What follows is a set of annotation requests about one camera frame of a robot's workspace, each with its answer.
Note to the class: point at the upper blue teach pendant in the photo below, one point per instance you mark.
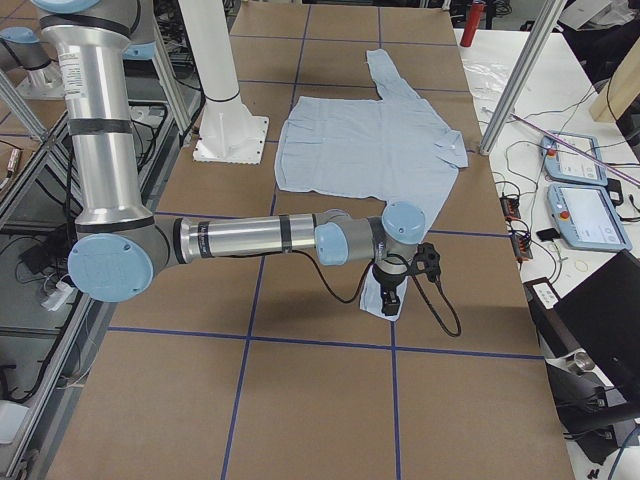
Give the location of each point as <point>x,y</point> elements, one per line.
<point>564,165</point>

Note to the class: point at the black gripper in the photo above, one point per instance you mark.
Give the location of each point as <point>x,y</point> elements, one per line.
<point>387,290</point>

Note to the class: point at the blue teach pendant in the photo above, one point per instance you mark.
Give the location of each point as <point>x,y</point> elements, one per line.
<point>586,219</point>
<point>564,165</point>

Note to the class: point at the clear plastic bag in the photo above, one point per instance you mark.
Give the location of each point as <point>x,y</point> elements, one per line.
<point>487,80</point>

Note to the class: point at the light blue button-up shirt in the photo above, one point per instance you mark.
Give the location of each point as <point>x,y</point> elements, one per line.
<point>396,149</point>

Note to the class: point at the aluminium frame post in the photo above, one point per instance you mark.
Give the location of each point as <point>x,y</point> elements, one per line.
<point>537,38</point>

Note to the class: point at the white pedestal column base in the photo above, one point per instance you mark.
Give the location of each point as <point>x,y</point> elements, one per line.
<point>228,132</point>

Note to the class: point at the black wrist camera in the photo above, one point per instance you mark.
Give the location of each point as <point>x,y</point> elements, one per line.
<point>427,261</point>

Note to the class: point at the red cylinder bottle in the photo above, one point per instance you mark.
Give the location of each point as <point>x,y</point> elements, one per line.
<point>472,23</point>

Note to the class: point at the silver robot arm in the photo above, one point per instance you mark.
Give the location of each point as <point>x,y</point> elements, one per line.
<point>120,246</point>

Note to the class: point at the lower blue teach pendant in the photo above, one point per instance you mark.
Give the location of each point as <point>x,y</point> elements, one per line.
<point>586,219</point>

